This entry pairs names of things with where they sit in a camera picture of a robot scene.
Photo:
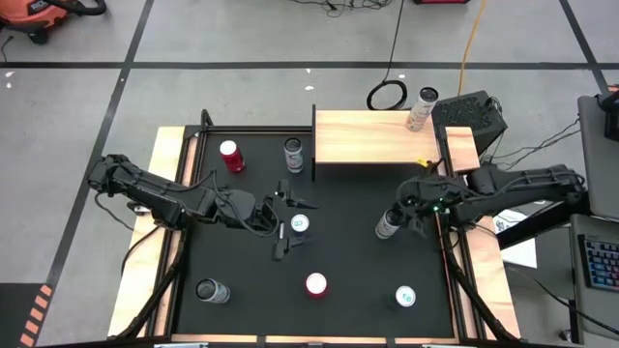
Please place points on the black orange hazard floor mat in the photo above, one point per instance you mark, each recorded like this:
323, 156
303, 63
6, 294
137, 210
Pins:
12, 309

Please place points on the gray desk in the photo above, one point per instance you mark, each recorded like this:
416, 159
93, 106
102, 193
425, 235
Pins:
590, 309

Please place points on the black keyboard coloured keys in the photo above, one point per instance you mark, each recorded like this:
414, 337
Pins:
604, 263

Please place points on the black perforated computer case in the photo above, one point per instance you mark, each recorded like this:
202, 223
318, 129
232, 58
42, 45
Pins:
466, 113

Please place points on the orange shop vacuum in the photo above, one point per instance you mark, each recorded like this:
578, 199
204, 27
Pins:
29, 17

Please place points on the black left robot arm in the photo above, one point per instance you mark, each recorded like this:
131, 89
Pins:
145, 191

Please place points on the blue Red Bull can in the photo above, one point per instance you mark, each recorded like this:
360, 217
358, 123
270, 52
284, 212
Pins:
300, 223
405, 296

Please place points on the white metal bracket strip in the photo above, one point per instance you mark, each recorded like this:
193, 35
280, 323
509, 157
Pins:
450, 346
181, 345

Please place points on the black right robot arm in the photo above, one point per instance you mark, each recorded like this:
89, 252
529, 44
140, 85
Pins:
522, 186

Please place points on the red Coca-Cola Zero can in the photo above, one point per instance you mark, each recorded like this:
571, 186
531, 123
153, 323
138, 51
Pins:
233, 159
316, 285

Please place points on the black desk device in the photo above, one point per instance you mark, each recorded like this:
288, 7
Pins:
611, 121

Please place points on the Celsius Tropical Vibe can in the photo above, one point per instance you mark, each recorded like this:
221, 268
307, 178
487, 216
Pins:
387, 227

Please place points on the black aluminium table frame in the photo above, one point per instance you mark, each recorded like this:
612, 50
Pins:
261, 129

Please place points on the black white clamp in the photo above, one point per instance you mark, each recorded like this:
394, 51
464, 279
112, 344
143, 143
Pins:
140, 209

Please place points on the wooden shelf black legs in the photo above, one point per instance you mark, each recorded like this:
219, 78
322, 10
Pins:
367, 137

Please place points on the white paper sheet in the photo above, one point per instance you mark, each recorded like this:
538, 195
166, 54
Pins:
520, 251

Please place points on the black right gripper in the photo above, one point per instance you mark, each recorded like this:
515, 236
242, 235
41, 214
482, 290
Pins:
433, 203

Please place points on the Celsius Peach Vibe can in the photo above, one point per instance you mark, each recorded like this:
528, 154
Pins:
293, 157

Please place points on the white Celsius can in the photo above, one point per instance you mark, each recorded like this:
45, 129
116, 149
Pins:
420, 113
215, 291

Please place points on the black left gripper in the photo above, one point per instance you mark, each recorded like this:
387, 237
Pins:
268, 217

